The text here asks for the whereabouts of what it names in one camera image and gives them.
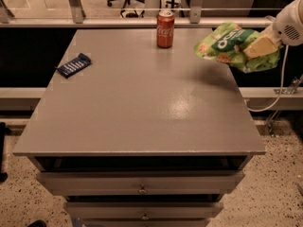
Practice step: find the lower grey drawer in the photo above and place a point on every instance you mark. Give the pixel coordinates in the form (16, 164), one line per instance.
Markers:
(143, 210)

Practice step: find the metal floor bracket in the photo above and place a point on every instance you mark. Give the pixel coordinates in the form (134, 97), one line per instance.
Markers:
(291, 89)

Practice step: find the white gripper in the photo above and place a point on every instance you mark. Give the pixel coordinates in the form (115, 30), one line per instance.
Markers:
(288, 29)

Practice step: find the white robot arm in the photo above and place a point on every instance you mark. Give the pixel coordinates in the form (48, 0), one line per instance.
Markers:
(269, 31)

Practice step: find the upper grey drawer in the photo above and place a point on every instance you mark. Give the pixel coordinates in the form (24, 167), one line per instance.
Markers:
(140, 183)

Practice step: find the grey drawer cabinet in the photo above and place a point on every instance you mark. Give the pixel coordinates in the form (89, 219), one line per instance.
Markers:
(140, 108)

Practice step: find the grey drawer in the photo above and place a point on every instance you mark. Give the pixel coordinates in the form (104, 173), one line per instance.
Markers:
(143, 210)
(140, 183)

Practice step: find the green rice chip bag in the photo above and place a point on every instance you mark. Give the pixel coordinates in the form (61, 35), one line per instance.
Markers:
(226, 44)

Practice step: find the red coke can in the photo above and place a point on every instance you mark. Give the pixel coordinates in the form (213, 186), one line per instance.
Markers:
(165, 29)

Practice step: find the metal railing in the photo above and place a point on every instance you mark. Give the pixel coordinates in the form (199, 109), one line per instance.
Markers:
(96, 13)

